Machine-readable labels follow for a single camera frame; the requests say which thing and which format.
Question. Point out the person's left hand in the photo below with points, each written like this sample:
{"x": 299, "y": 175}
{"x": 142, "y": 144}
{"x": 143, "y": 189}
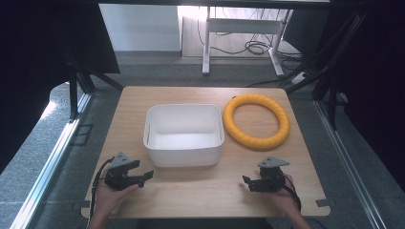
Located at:
{"x": 110, "y": 198}

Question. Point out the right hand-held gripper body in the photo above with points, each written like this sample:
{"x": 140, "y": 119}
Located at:
{"x": 270, "y": 181}

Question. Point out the aluminium rail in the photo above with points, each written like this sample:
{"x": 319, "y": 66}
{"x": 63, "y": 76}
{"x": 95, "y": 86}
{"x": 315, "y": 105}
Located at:
{"x": 51, "y": 168}
{"x": 350, "y": 168}

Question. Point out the white plastic bin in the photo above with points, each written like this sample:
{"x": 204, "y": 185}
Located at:
{"x": 183, "y": 152}

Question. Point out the black curtain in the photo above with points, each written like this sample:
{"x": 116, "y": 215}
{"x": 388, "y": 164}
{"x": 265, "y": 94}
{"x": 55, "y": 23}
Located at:
{"x": 379, "y": 79}
{"x": 35, "y": 70}

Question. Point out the white power strip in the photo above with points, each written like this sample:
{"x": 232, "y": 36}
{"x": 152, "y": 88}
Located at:
{"x": 300, "y": 78}

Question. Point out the white desk frame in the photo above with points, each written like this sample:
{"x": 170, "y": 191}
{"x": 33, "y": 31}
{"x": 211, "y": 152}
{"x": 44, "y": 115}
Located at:
{"x": 242, "y": 26}

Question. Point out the grey tape piece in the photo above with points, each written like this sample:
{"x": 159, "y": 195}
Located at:
{"x": 79, "y": 206}
{"x": 323, "y": 202}

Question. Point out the person's right hand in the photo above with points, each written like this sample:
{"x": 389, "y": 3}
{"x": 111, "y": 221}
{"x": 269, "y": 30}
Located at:
{"x": 285, "y": 198}

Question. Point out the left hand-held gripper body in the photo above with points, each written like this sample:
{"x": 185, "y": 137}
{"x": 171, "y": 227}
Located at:
{"x": 118, "y": 176}

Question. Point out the black metal stand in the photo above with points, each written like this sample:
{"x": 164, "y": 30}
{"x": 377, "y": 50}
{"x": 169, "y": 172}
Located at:
{"x": 331, "y": 82}
{"x": 74, "y": 95}

